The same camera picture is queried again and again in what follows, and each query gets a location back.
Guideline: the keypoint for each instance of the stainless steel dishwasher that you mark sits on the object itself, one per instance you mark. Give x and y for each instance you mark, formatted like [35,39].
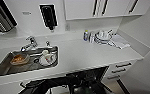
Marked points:
[97,80]

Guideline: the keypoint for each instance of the blue dish soap bottle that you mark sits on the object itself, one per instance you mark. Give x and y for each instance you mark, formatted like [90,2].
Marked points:
[86,35]

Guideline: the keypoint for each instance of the small white bottle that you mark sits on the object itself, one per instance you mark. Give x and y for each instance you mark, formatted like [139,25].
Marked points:
[91,37]

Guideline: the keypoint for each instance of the chrome sink faucet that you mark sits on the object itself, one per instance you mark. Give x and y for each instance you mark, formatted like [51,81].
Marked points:
[30,43]

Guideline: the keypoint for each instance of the orange bowl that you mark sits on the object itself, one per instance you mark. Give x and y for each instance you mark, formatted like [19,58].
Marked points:
[19,59]

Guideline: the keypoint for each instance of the stainless steel sink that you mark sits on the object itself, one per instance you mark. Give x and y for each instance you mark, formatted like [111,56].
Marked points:
[1,68]

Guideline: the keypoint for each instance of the steel paper towel dispenser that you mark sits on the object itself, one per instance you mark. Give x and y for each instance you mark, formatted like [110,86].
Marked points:
[1,15]

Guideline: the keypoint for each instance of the white wall outlet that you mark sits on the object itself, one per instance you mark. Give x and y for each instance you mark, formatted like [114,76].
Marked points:
[67,27]

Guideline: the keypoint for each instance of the black wall soap dispenser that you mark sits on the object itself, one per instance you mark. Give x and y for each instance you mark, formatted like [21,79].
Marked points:
[48,16]

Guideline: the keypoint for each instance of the white upper wall cabinet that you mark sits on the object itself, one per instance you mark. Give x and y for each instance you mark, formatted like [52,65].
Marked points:
[104,8]

